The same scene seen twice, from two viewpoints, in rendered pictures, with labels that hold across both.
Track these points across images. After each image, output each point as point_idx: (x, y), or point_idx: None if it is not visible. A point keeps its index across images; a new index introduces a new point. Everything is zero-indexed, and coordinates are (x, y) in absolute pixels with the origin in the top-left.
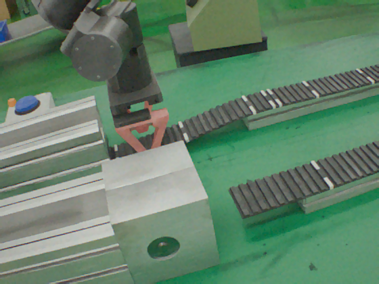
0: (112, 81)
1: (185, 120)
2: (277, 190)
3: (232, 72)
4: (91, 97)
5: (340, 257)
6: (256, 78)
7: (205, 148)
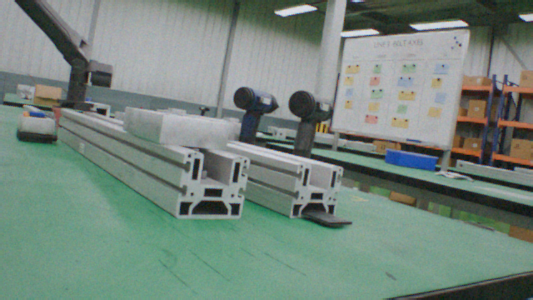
0: (83, 96)
1: (61, 127)
2: None
3: (5, 124)
4: (62, 108)
5: None
6: (17, 125)
7: None
